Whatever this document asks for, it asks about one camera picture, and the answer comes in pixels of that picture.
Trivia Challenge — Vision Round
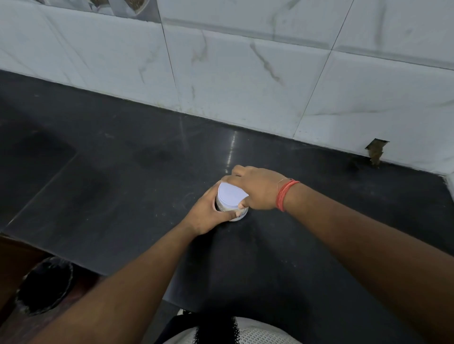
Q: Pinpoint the person's right hand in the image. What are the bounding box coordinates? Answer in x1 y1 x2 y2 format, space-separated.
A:
221 164 288 211

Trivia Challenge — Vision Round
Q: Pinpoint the person's left hand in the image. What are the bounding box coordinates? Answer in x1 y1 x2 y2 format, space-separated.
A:
181 181 246 237

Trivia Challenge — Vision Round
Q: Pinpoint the white jar lid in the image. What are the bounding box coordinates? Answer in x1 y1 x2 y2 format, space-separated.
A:
216 181 249 213

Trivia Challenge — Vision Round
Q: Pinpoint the small clear plastic jar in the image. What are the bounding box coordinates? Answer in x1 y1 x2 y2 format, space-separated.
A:
214 198 250 223

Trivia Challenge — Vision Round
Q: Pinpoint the person's left forearm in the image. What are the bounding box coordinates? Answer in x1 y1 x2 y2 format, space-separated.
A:
26 222 199 344

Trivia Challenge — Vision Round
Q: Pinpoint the person's right forearm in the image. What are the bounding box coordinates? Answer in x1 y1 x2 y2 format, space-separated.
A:
282 182 454 344

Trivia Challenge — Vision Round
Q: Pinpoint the red thread wristband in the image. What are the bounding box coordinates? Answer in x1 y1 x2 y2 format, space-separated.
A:
275 178 301 213

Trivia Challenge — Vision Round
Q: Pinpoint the white and black mesh shirt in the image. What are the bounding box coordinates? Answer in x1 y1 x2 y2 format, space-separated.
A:
155 311 303 344

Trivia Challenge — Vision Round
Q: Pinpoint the black shoe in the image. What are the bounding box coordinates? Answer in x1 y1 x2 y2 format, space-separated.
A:
15 256 74 317

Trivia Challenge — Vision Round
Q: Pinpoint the brown wall pipe outlet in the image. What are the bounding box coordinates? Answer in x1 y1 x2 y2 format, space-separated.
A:
365 138 390 168

